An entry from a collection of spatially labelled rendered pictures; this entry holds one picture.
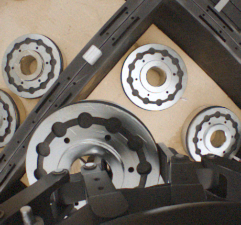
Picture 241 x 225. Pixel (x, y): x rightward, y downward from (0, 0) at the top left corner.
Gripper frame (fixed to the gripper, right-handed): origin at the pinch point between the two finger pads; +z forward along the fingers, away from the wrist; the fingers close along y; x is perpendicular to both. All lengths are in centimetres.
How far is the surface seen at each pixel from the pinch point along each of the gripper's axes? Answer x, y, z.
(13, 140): 0.9, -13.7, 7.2
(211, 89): 4.6, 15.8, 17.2
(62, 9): 20.5, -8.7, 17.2
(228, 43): 10.4, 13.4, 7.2
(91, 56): 9.5, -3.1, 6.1
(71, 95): 5.6, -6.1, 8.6
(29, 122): 2.9, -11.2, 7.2
